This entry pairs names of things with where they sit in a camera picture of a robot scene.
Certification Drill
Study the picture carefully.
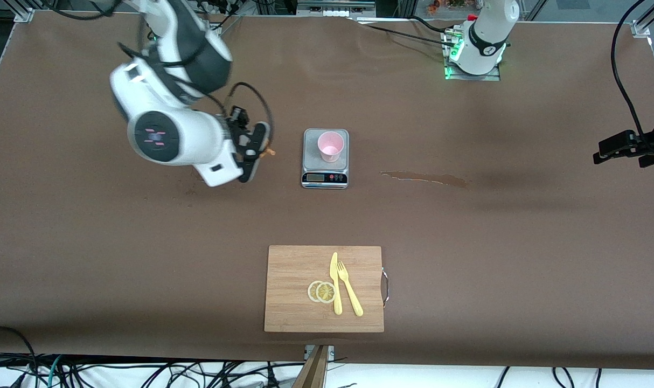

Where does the pink plastic cup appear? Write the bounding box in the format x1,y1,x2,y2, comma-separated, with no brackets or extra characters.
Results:
317,131,345,163

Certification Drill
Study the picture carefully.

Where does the silver digital kitchen scale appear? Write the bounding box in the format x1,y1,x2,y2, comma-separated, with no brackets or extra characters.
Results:
301,128,350,189

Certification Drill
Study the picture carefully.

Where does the white power strip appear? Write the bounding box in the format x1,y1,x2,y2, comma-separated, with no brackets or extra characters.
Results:
297,0,376,18

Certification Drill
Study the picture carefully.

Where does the wooden cutting board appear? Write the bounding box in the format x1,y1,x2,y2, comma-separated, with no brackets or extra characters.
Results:
264,245,389,333

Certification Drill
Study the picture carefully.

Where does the brown paper table cover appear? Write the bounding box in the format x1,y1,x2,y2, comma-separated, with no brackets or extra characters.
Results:
0,11,654,370

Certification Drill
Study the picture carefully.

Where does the yellow plastic knife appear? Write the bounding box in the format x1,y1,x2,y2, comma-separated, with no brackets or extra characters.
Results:
330,252,343,315

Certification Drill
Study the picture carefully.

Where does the yellow plastic fork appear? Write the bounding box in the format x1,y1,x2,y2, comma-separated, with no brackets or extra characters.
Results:
337,261,364,317

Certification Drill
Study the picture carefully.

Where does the wooden strip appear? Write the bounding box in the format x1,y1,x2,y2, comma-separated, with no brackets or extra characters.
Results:
292,345,330,388

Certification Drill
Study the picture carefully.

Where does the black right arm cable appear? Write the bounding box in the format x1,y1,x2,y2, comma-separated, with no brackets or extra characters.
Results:
224,82,274,142

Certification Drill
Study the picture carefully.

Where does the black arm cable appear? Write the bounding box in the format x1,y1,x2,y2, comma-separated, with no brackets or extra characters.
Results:
224,82,274,142
611,0,651,146

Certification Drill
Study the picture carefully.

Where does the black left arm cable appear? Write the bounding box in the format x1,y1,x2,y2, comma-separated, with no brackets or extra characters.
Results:
611,0,651,146

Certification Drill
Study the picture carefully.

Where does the black base cable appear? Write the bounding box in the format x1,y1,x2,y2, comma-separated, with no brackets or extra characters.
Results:
411,15,454,36
354,20,460,49
214,0,242,36

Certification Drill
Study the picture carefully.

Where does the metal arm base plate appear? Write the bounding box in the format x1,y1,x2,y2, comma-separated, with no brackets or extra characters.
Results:
444,27,501,81

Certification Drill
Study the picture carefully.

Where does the small metal bracket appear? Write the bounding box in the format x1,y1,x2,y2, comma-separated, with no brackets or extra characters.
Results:
304,345,336,361

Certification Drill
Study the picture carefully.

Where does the teal floor cable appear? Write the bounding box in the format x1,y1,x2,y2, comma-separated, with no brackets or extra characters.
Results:
33,355,64,388

